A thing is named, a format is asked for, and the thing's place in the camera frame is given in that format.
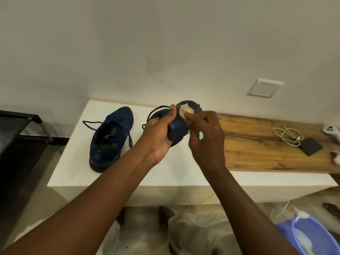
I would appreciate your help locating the person's left hand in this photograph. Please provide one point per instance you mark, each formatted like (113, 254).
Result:
(156, 140)

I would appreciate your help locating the person's right hand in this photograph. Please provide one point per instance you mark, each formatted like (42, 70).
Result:
(207, 146)

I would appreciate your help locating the beige cleaning cloth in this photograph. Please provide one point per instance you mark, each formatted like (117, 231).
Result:
(184, 110)

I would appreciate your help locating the black shoe rack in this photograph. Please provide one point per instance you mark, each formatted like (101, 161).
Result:
(13, 161)

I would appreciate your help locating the person's left forearm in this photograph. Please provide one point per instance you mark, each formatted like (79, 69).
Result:
(79, 212)

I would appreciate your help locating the person's right forearm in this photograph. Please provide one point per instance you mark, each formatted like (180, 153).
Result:
(249, 217)

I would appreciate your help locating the person's right foot grey sock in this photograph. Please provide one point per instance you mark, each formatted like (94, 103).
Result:
(166, 216)

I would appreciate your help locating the light blue plastic container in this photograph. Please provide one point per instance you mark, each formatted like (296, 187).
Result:
(201, 135)

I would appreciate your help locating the brown wooden board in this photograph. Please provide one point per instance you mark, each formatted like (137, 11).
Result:
(255, 148)

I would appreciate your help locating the white shorts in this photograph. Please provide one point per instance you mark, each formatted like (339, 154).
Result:
(202, 233)

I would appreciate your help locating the black device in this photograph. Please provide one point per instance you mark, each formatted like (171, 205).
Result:
(310, 146)

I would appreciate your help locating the white handheld controller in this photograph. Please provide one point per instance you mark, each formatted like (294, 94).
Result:
(330, 130)

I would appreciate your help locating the white spray bottle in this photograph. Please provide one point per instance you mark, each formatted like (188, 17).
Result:
(301, 240)

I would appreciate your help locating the blue plastic bag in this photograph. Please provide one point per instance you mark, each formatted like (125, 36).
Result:
(318, 236)

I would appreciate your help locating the white wall switch plate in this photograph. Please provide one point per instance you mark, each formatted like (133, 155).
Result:
(264, 88)

